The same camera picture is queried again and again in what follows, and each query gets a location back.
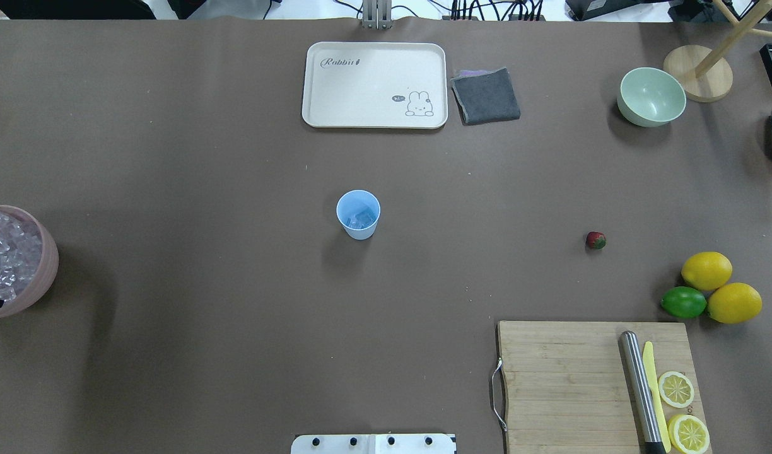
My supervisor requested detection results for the clear ice cube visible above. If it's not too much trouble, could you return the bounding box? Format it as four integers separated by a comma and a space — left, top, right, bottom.
348, 211, 377, 230

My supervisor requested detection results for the light blue cup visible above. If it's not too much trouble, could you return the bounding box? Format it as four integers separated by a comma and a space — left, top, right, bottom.
335, 189, 381, 240

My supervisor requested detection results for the cream rabbit tray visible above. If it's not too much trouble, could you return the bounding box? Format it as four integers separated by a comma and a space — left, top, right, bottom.
301, 42, 448, 129

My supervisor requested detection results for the grey folded cloth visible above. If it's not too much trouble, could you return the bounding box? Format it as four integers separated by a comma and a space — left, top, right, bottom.
450, 67, 521, 125

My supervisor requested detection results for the red strawberry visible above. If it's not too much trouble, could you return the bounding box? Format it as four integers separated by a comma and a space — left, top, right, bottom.
585, 231, 606, 250

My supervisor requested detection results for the wooden cutting board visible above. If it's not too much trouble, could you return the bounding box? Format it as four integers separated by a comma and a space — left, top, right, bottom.
496, 321, 700, 453

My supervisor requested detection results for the mint green bowl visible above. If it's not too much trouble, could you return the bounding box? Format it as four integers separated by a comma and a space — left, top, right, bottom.
616, 67, 687, 127

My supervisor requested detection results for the green lime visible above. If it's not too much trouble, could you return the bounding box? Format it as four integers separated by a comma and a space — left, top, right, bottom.
660, 286, 707, 318

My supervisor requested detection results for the yellow lemon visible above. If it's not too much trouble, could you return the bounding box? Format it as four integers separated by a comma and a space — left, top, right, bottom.
707, 282, 763, 324
681, 251, 733, 291

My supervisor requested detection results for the lemon slice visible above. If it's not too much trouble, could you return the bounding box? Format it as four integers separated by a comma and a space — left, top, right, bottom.
667, 414, 711, 453
657, 371, 696, 409

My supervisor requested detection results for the wooden stand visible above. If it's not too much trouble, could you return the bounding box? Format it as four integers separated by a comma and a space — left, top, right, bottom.
663, 1, 772, 103

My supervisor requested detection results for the pink bowl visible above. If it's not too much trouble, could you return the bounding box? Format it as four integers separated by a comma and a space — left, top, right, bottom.
0, 205, 59, 318

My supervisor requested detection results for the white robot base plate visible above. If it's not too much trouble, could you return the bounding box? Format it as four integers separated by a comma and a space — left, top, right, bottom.
290, 433, 457, 453

